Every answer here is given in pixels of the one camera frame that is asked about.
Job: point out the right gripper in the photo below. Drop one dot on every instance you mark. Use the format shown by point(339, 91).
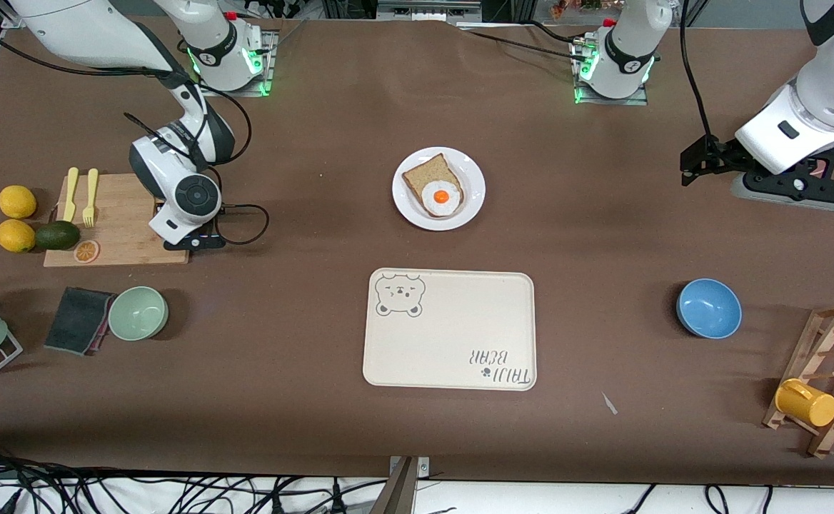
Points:
point(208, 228)

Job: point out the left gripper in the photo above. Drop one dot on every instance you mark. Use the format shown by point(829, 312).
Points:
point(721, 157)

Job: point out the white round plate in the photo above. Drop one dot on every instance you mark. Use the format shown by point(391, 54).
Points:
point(410, 210)

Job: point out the brown bread slice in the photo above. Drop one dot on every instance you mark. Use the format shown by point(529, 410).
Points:
point(428, 173)

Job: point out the fried egg toy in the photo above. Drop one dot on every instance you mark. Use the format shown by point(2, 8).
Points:
point(440, 200)

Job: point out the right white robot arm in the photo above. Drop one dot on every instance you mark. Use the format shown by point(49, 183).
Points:
point(103, 36)

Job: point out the wooden cutting board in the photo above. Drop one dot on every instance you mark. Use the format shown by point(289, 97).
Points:
point(124, 228)

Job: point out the yellow plastic fork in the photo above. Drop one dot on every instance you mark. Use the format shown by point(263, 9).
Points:
point(91, 196)

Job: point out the orange slice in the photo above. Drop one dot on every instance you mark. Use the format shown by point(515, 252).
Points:
point(86, 251)

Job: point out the pale green bowl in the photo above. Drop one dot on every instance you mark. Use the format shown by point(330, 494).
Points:
point(138, 313)

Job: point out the yellow plastic knife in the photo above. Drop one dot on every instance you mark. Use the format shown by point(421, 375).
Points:
point(70, 193)

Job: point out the dark green avocado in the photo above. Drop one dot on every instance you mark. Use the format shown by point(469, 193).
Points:
point(58, 235)

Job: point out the dark grey sponge cloth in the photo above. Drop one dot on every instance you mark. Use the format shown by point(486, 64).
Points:
point(78, 321)

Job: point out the blue bowl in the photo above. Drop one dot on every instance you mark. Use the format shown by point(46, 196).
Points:
point(710, 308)

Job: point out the yellow lemon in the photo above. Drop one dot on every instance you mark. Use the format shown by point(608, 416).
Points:
point(15, 235)
point(17, 201)

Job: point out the short aluminium corner profile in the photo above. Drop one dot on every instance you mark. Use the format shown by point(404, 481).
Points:
point(13, 20)

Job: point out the yellow mug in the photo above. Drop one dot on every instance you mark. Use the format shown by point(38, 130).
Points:
point(806, 403)

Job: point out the grey tape scrap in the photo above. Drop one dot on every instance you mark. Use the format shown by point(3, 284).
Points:
point(609, 403)

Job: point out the cream bear print tray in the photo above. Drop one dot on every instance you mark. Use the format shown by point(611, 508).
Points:
point(453, 335)

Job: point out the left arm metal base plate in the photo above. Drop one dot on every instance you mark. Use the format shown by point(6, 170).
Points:
point(613, 102)

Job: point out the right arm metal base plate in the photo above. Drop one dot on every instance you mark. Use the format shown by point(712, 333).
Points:
point(272, 68)

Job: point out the aluminium frame structure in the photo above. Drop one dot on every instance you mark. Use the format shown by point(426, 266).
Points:
point(424, 8)

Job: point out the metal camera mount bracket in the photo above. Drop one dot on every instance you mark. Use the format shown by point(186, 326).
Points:
point(403, 492)

